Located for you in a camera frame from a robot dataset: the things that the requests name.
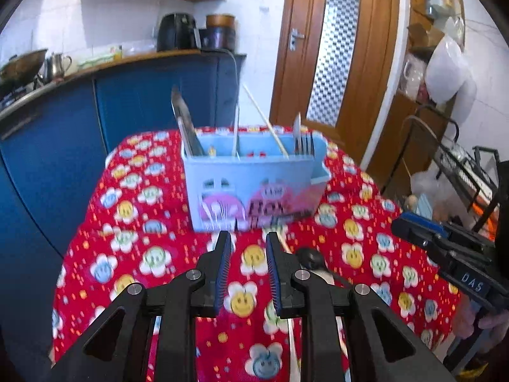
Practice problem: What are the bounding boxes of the person's right hand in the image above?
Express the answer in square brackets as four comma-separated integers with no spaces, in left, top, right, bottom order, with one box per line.
[457,306,509,356]

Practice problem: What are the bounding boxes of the red smiley flower tablecloth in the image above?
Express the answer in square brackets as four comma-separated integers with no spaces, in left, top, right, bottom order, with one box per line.
[52,125,467,382]

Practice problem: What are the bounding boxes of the large steel wok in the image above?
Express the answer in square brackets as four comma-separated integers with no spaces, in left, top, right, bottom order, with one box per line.
[0,49,49,85]

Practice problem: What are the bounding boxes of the wooden door with glass panel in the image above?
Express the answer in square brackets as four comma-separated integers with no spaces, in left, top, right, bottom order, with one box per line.
[269,0,400,149]

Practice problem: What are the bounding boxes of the steel table knife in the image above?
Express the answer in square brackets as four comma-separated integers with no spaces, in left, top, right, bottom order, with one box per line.
[171,87,206,157]

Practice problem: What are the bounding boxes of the small steel fork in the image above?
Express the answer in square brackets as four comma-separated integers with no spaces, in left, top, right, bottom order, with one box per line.
[293,113,303,156]

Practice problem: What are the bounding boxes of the gas stove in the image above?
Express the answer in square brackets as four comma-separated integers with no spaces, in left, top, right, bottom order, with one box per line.
[0,81,41,106]

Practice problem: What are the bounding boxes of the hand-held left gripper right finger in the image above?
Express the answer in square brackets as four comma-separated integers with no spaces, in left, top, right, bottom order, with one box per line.
[266,231,458,382]

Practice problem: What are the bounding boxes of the white plastic bag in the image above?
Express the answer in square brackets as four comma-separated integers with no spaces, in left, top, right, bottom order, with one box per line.
[425,35,471,103]

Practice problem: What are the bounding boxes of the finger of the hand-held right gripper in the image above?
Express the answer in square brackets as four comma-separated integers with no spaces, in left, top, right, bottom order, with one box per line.
[391,213,458,265]

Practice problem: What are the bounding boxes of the wooden wall shelf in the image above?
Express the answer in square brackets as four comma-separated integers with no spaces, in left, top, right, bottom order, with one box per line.
[360,0,467,192]

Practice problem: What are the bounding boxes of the light blue packet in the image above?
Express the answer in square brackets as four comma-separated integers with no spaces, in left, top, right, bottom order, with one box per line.
[415,193,435,218]

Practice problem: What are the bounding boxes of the blue base cabinets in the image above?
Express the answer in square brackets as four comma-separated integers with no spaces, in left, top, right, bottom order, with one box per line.
[0,50,247,367]

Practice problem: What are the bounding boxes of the clear plastic bag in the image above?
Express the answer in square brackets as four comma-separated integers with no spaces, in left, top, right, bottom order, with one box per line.
[409,170,459,208]

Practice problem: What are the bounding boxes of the steel kettle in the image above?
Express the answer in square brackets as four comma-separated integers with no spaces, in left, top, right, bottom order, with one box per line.
[43,53,73,81]

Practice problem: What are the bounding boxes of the light blue utensil holder box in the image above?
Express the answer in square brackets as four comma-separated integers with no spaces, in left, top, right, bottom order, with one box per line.
[181,129,331,232]

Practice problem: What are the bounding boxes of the black wire rack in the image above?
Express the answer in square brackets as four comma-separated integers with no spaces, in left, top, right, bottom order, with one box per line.
[392,104,509,247]

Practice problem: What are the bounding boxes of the black air fryer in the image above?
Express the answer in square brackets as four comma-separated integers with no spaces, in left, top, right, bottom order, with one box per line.
[157,13,199,52]

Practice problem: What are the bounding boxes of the white power cable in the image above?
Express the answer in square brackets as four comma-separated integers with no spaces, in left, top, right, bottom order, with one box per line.
[220,48,240,102]

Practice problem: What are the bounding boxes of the black spoon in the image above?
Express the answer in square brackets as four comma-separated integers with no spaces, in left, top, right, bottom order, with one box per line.
[296,247,352,286]

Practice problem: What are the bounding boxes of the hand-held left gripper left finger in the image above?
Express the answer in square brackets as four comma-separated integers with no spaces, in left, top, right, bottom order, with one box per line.
[48,231,232,382]

